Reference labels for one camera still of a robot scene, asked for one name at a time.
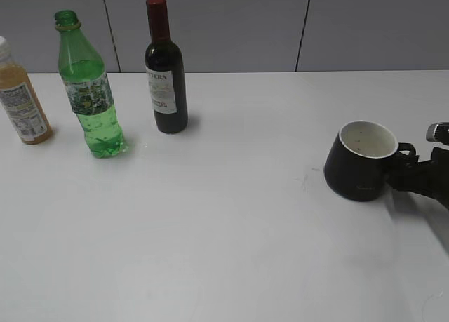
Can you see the orange juice bottle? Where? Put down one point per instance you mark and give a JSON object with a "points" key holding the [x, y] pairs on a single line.
{"points": [[19, 100]]}

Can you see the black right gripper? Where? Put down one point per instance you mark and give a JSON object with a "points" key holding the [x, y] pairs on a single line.
{"points": [[406, 173]]}

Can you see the dark red wine bottle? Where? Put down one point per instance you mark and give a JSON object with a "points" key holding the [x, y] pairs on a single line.
{"points": [[165, 72]]}

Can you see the black mug white inside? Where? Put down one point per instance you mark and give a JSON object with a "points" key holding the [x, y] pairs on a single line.
{"points": [[361, 158]]}

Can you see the green sprite bottle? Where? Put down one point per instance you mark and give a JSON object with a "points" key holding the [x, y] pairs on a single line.
{"points": [[84, 76]]}

